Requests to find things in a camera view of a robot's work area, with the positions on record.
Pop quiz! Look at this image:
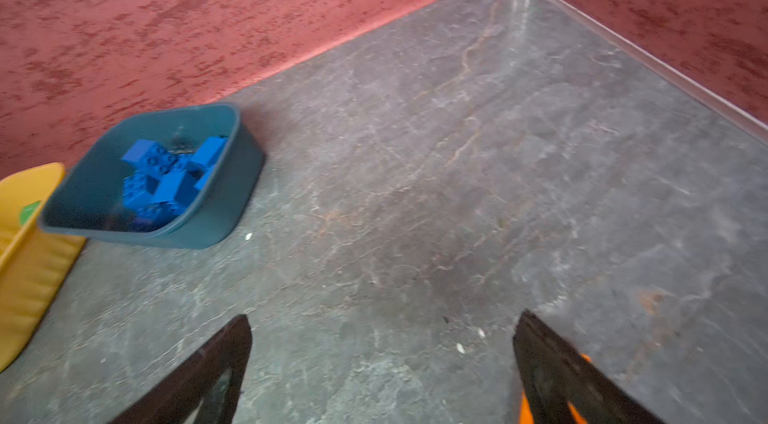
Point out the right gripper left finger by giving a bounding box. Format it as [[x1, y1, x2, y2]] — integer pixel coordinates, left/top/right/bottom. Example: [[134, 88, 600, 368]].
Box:
[[112, 314, 252, 423]]

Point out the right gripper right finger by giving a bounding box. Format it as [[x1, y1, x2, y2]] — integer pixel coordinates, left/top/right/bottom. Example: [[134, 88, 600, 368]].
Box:
[[512, 310, 661, 424]]

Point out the green hollow lego brick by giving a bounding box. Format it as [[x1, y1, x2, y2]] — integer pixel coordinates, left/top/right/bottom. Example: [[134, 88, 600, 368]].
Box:
[[19, 200, 42, 226]]

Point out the blue long lego brick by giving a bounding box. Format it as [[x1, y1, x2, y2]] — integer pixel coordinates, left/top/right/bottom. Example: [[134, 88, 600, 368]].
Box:
[[130, 205, 175, 232]]

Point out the orange lego brick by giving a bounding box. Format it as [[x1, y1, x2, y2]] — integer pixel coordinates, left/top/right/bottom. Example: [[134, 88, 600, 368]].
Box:
[[517, 366, 588, 424]]

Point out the yellow plastic bin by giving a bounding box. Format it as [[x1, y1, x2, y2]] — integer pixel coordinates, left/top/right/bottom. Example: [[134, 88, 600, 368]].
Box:
[[1, 162, 86, 370]]

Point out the teal plastic bin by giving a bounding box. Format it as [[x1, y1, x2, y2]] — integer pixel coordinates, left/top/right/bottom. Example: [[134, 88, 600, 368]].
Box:
[[39, 104, 266, 249]]

